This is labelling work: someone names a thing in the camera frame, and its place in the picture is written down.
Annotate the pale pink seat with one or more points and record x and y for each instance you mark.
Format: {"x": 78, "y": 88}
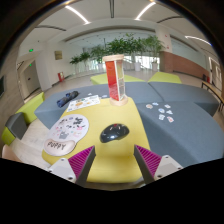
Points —
{"x": 9, "y": 154}

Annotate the small dark grey ottoman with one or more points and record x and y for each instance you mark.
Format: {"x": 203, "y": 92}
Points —
{"x": 16, "y": 126}

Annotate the green exit sign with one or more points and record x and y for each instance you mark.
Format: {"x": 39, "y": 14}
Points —
{"x": 31, "y": 50}

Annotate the red panel tower wooden ends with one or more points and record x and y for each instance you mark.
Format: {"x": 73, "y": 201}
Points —
{"x": 115, "y": 80}

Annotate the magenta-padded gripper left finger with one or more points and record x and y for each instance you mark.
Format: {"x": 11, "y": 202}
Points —
{"x": 71, "y": 168}

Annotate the black computer mouse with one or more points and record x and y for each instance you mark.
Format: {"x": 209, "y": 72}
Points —
{"x": 113, "y": 133}

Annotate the group of ceiling light strips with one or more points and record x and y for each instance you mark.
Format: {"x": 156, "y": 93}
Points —
{"x": 76, "y": 14}

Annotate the lime green upholstered seat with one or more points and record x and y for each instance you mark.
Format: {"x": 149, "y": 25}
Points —
{"x": 165, "y": 77}
{"x": 98, "y": 79}
{"x": 31, "y": 108}

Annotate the dark door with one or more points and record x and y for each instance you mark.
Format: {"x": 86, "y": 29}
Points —
{"x": 30, "y": 80}

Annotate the black wall screen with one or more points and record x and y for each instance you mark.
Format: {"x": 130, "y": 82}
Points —
{"x": 2, "y": 86}

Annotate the brown wall plaque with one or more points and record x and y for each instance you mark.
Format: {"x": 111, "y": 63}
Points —
{"x": 58, "y": 55}

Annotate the red fire extinguisher cabinet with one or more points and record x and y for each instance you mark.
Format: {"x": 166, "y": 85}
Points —
{"x": 60, "y": 77}

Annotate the folded dark blue umbrella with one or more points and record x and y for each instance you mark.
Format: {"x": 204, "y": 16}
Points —
{"x": 66, "y": 98}

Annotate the row of potted plants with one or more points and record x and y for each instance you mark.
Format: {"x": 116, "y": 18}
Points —
{"x": 116, "y": 46}

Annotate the wooden bench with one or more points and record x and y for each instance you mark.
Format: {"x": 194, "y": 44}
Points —
{"x": 211, "y": 90}

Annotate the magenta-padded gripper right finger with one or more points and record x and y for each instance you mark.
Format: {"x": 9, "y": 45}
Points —
{"x": 158, "y": 166}

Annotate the long grey upholstered seat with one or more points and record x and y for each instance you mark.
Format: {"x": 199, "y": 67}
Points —
{"x": 50, "y": 113}

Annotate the white sticker sheet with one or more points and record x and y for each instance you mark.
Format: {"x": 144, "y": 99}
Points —
{"x": 83, "y": 103}

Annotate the group of small stickers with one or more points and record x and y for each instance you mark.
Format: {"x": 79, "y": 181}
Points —
{"x": 161, "y": 110}

